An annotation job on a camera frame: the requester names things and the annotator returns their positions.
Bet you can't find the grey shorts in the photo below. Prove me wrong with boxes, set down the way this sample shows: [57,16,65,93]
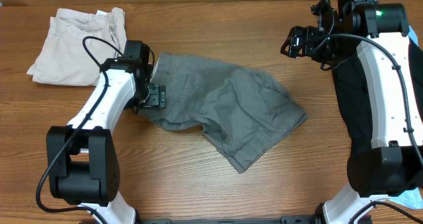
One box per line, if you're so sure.
[139,53,307,173]

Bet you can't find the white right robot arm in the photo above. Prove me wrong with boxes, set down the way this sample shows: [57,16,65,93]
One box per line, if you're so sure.
[280,0,422,223]

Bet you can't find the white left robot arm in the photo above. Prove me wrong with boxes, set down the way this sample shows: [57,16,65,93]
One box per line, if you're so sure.
[36,40,166,223]

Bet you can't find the black garment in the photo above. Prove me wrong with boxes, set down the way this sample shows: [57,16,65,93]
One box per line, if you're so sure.
[332,38,422,155]

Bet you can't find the beige folded shorts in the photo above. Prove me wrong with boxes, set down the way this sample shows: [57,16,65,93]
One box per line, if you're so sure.
[27,7,127,86]

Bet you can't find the light blue garment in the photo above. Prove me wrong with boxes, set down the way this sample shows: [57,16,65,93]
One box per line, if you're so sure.
[390,26,422,209]

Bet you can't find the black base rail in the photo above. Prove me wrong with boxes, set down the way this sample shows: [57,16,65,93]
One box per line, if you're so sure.
[135,215,325,224]

